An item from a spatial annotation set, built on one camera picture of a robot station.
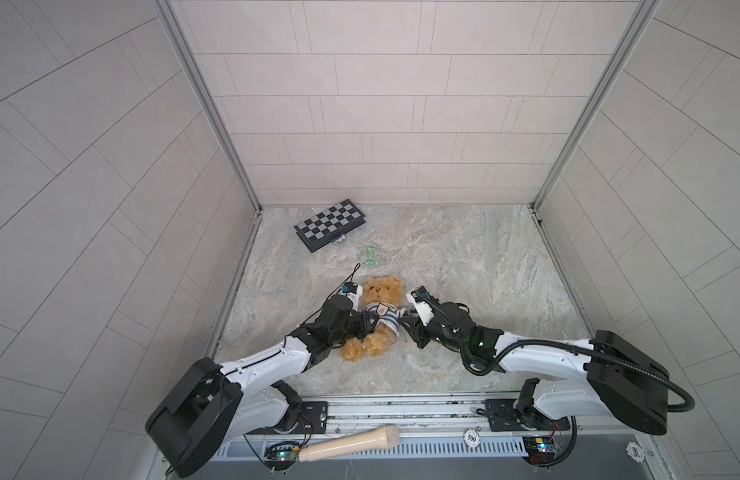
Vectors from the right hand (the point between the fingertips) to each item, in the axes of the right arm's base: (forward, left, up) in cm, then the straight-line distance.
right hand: (400, 322), depth 79 cm
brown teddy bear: (+7, +4, +2) cm, 9 cm away
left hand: (+3, +4, -3) cm, 6 cm away
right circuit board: (-29, -30, -9) cm, 42 cm away
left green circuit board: (-26, +28, -4) cm, 39 cm away
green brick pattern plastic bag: (+25, +7, -5) cm, 26 cm away
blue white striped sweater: (+2, +4, +1) cm, 4 cm away
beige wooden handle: (-25, +6, -4) cm, 26 cm away
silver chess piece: (+34, +20, -5) cm, 39 cm away
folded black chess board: (+38, +23, -2) cm, 44 cm away
